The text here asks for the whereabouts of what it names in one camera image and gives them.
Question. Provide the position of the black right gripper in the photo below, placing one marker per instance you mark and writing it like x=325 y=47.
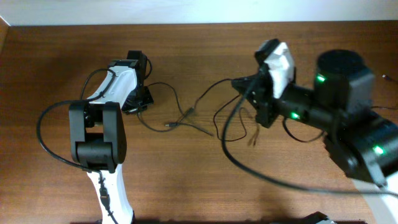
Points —
x=259 y=89

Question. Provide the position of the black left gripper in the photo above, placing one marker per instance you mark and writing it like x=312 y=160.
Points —
x=148 y=101

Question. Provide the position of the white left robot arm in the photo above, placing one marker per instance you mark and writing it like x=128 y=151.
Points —
x=97 y=134

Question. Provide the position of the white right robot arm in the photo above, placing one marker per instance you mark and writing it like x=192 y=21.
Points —
x=360 y=142

